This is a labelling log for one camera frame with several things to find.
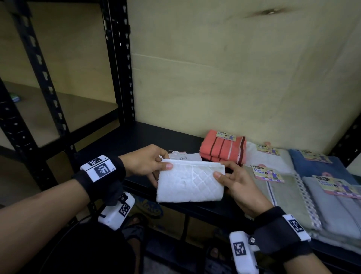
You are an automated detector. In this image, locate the person's right hand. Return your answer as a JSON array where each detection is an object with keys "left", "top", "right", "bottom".
[{"left": 213, "top": 161, "right": 274, "bottom": 218}]

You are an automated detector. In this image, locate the person's left hand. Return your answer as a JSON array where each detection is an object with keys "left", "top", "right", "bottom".
[{"left": 118, "top": 145, "right": 173, "bottom": 188}]

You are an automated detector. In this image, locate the white quilted towel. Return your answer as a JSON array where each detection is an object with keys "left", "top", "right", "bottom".
[{"left": 156, "top": 158, "right": 226, "bottom": 204}]

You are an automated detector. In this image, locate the person's left forearm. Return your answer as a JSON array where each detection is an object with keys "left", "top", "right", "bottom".
[{"left": 0, "top": 179, "right": 91, "bottom": 274}]

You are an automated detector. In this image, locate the person's right forearm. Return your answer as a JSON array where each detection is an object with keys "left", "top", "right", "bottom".
[{"left": 282, "top": 251, "right": 334, "bottom": 274}]

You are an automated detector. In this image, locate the orange striped folded towel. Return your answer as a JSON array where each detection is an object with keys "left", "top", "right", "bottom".
[{"left": 199, "top": 129, "right": 247, "bottom": 166}]

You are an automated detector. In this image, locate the label on orange towel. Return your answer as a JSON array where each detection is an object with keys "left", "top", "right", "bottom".
[{"left": 216, "top": 131, "right": 237, "bottom": 142}]

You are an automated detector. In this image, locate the blue patterned object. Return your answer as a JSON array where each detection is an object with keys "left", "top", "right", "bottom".
[{"left": 135, "top": 197, "right": 165, "bottom": 220}]

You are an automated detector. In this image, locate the label on green towel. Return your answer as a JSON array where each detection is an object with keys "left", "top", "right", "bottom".
[{"left": 251, "top": 164, "right": 285, "bottom": 183}]

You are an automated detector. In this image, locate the plain white folded towel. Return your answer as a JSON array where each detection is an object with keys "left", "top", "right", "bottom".
[{"left": 244, "top": 141, "right": 295, "bottom": 174}]

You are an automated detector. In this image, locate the label on plain white towel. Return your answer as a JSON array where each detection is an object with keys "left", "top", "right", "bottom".
[{"left": 256, "top": 144, "right": 282, "bottom": 156}]

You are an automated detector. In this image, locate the black left wrist band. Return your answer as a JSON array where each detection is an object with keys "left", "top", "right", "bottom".
[{"left": 72, "top": 154, "right": 127, "bottom": 202}]

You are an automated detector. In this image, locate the black wrist band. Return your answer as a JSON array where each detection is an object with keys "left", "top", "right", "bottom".
[
  {"left": 72, "top": 154, "right": 127, "bottom": 202},
  {"left": 253, "top": 206, "right": 314, "bottom": 262}
]

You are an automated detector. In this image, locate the green checker-edged folded towel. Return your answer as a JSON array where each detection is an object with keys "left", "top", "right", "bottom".
[{"left": 243, "top": 165, "right": 322, "bottom": 231}]

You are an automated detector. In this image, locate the person's left foot in sandal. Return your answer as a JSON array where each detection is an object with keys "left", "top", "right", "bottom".
[{"left": 123, "top": 214, "right": 146, "bottom": 274}]

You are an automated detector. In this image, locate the person's foot in sandal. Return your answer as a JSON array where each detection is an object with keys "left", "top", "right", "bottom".
[
  {"left": 123, "top": 214, "right": 146, "bottom": 274},
  {"left": 205, "top": 245, "right": 228, "bottom": 274}
]

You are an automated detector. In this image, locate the person's right foot in sandal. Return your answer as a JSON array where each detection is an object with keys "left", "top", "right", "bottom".
[{"left": 205, "top": 245, "right": 228, "bottom": 274}]

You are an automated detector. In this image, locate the black right wrist band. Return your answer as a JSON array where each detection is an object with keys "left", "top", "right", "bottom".
[{"left": 253, "top": 206, "right": 314, "bottom": 262}]

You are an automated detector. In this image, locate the blue folded towel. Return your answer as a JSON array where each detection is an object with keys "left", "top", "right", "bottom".
[{"left": 289, "top": 149, "right": 359, "bottom": 186}]

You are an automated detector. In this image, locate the label on blue towel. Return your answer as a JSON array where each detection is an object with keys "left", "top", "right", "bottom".
[{"left": 300, "top": 149, "right": 333, "bottom": 164}]

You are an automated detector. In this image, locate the wooden shelf board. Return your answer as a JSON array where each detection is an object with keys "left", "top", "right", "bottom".
[{"left": 2, "top": 80, "right": 119, "bottom": 149}]

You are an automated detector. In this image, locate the label on grey towel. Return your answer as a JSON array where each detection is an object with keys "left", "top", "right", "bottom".
[{"left": 312, "top": 175, "right": 361, "bottom": 200}]

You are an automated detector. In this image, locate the person's black clothing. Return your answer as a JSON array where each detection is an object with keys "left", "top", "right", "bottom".
[{"left": 17, "top": 222, "right": 136, "bottom": 274}]

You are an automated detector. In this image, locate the black metal shelving rack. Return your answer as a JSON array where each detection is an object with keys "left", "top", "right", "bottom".
[{"left": 0, "top": 0, "right": 361, "bottom": 274}]

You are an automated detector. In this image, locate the grey folded towel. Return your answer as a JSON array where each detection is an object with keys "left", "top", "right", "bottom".
[{"left": 301, "top": 176, "right": 361, "bottom": 241}]

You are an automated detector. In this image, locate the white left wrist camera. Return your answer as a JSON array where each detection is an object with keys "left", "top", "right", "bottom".
[{"left": 97, "top": 192, "right": 135, "bottom": 231}]

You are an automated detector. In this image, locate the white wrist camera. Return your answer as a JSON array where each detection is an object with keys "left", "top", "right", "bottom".
[
  {"left": 229, "top": 231, "right": 260, "bottom": 274},
  {"left": 97, "top": 192, "right": 135, "bottom": 231}
]

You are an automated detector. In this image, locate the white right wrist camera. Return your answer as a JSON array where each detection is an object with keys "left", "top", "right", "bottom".
[{"left": 229, "top": 231, "right": 260, "bottom": 274}]

